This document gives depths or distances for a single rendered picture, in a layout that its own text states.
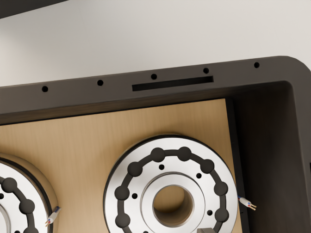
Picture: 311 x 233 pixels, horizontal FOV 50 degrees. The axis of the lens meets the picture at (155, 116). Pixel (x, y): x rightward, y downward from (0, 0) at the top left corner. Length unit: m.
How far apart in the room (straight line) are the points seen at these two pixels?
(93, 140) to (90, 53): 0.17
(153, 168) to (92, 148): 0.06
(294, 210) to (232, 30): 0.28
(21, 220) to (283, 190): 0.18
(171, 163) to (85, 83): 0.10
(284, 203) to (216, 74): 0.10
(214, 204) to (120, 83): 0.13
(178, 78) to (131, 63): 0.24
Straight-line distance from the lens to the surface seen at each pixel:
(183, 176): 0.25
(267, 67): 0.20
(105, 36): 0.42
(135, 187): 0.25
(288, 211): 0.24
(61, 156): 0.28
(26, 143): 0.29
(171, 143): 0.25
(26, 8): 0.44
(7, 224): 0.27
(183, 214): 0.27
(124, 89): 0.18
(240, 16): 0.46
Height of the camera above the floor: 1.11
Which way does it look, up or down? 85 degrees down
